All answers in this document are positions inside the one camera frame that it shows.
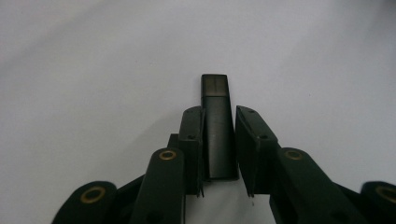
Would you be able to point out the white foam board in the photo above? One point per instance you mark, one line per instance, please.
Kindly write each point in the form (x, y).
(93, 62)

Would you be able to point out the black flash drive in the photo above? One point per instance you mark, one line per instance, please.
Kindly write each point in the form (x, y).
(218, 124)

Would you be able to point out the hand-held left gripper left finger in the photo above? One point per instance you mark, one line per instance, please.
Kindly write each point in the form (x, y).
(193, 149)

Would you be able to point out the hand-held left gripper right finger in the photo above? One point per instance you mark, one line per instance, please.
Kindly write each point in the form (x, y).
(252, 149)

